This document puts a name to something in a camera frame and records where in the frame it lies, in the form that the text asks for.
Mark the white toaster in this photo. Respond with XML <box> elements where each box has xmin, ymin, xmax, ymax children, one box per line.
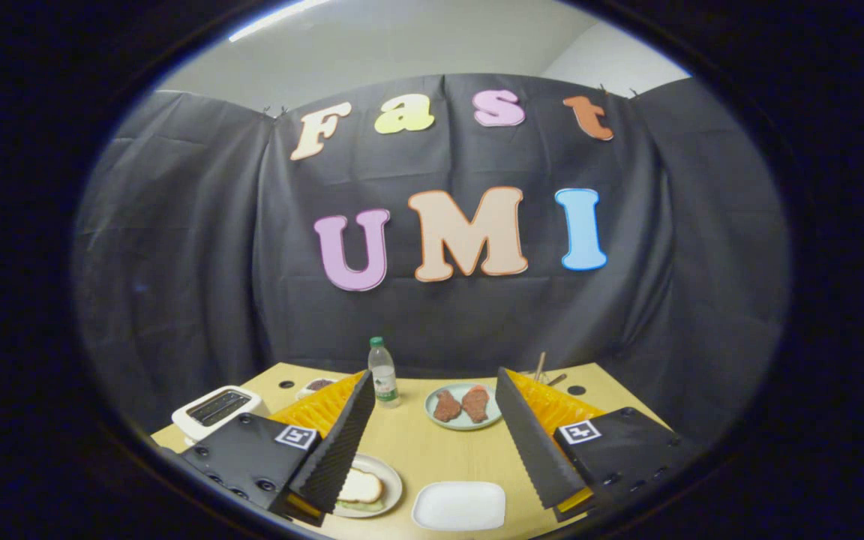
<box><xmin>171</xmin><ymin>385</ymin><xmax>272</xmax><ymax>445</ymax></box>

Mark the clear plastic water bottle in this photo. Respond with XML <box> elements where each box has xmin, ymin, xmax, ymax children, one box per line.
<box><xmin>368</xmin><ymin>337</ymin><xmax>401</xmax><ymax>409</ymax></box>

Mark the white divided seasoning tray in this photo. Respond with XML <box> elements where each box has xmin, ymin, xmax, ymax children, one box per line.
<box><xmin>295</xmin><ymin>377</ymin><xmax>340</xmax><ymax>401</ymax></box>

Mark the plain bread slice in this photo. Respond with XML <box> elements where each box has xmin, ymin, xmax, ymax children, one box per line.
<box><xmin>338</xmin><ymin>468</ymin><xmax>386</xmax><ymax>505</ymax></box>

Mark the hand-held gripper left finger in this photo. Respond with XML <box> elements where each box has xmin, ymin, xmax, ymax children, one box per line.
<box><xmin>175</xmin><ymin>370</ymin><xmax>377</xmax><ymax>526</ymax></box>

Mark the black backdrop cloth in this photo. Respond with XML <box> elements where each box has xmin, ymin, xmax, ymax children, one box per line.
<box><xmin>70</xmin><ymin>73</ymin><xmax>793</xmax><ymax>447</ymax></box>

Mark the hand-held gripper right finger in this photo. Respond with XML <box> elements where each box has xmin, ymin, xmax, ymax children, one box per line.
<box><xmin>494</xmin><ymin>367</ymin><xmax>703</xmax><ymax>523</ymax></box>

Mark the light blue plate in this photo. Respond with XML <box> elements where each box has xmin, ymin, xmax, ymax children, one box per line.
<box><xmin>424</xmin><ymin>382</ymin><xmax>505</xmax><ymax>431</ymax></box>

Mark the round beige plate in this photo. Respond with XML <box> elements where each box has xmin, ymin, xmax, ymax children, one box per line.
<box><xmin>329</xmin><ymin>454</ymin><xmax>404</xmax><ymax>519</ymax></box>

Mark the white rectangular plate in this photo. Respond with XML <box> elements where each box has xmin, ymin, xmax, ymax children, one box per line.
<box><xmin>412</xmin><ymin>481</ymin><xmax>507</xmax><ymax>532</ymax></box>

